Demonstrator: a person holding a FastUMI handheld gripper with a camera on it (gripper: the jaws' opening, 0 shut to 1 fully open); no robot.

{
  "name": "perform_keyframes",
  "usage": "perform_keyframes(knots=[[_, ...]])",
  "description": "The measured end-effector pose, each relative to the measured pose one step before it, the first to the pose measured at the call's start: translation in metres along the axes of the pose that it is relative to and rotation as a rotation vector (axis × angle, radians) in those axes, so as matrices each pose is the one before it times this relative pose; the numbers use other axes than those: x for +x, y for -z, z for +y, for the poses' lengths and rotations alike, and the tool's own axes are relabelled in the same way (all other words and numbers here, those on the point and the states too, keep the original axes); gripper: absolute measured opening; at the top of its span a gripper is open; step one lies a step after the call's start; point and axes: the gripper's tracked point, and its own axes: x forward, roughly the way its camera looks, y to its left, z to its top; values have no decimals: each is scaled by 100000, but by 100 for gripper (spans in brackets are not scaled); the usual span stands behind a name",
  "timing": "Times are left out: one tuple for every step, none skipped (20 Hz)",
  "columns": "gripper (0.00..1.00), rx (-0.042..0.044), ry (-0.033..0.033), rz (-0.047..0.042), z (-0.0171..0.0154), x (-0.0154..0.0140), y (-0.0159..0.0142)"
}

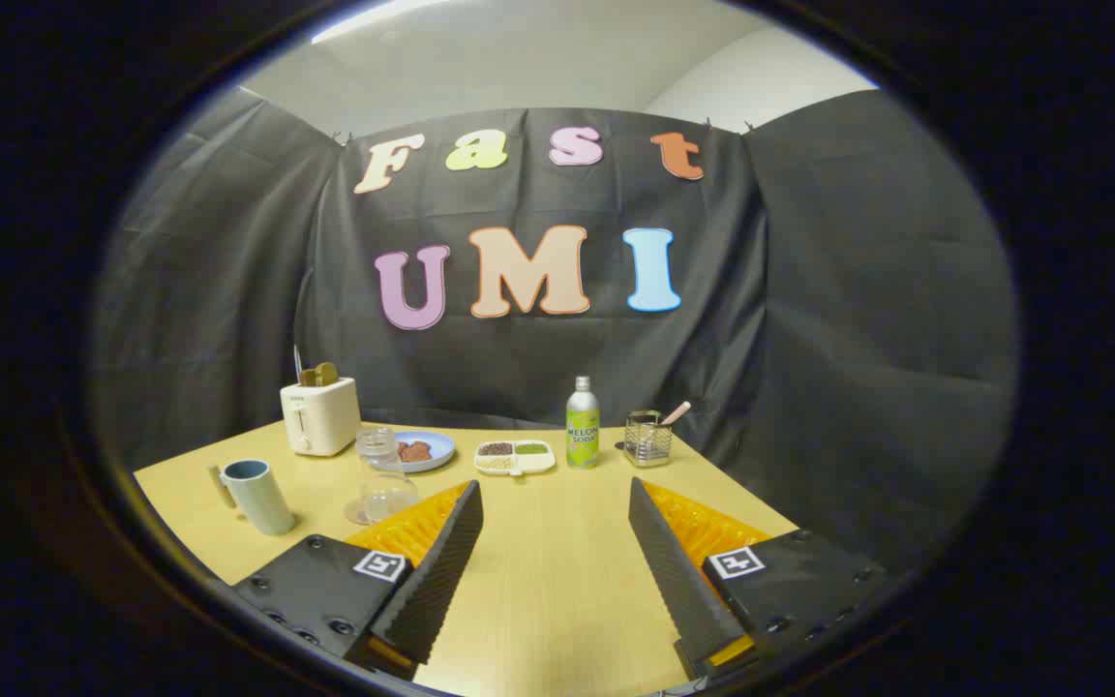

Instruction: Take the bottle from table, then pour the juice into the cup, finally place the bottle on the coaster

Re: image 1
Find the black backdrop cloth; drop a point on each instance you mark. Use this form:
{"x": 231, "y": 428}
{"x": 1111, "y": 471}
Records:
{"x": 809, "y": 290}

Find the white divided snack dish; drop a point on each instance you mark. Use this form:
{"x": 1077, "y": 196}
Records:
{"x": 515, "y": 457}

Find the wooden table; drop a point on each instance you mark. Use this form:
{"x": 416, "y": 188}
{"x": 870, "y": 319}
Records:
{"x": 557, "y": 561}

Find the brown meat slice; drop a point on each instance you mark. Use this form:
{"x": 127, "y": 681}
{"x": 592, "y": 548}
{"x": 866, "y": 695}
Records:
{"x": 405, "y": 451}
{"x": 422, "y": 450}

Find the clear glass juice bottle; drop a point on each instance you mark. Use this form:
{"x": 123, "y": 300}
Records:
{"x": 385, "y": 479}

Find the toasted bread slice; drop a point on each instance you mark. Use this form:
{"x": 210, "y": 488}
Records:
{"x": 307, "y": 376}
{"x": 326, "y": 373}

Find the light blue plate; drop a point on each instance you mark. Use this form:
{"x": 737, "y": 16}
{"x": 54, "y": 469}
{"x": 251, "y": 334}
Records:
{"x": 439, "y": 445}

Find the cream white toaster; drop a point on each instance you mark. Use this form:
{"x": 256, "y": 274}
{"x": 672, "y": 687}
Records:
{"x": 320, "y": 416}

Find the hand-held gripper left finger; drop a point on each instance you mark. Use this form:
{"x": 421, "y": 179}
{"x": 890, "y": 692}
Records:
{"x": 441, "y": 571}

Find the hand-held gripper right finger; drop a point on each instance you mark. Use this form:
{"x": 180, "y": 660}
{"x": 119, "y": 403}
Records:
{"x": 674, "y": 571}

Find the round brown coaster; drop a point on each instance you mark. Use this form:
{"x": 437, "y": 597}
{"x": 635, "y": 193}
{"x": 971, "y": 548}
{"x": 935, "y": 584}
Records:
{"x": 351, "y": 512}

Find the green soda bottle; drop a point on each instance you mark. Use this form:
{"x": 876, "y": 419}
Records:
{"x": 583, "y": 431}

